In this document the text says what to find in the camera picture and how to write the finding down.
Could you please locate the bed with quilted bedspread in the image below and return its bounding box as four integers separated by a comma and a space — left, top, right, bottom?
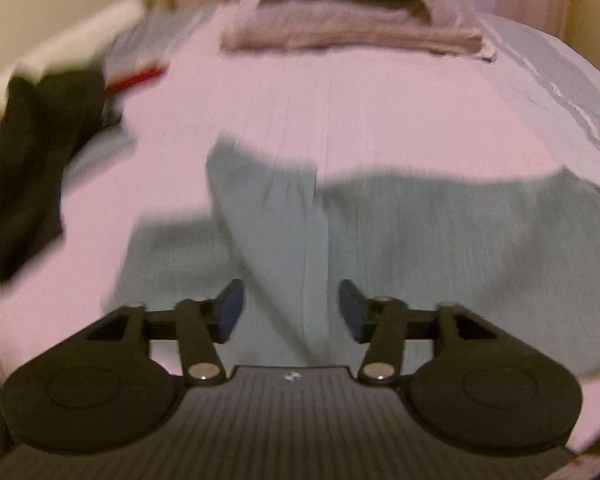
0, 0, 600, 456

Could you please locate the grey-blue sweater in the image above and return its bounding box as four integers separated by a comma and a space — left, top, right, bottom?
102, 135, 600, 381

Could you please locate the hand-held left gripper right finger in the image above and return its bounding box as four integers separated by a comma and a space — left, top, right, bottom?
339, 279, 498, 387

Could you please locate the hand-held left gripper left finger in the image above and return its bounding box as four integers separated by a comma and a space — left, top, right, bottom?
85, 279, 245, 387

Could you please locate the black jacket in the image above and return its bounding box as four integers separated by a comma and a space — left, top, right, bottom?
0, 67, 126, 283

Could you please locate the red garment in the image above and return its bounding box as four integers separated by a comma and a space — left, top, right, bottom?
105, 62, 171, 93

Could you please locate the folded purple-grey blanket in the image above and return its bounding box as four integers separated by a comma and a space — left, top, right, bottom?
235, 0, 431, 31

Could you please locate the stack of folded towels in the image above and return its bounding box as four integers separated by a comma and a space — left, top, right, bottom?
220, 0, 498, 63

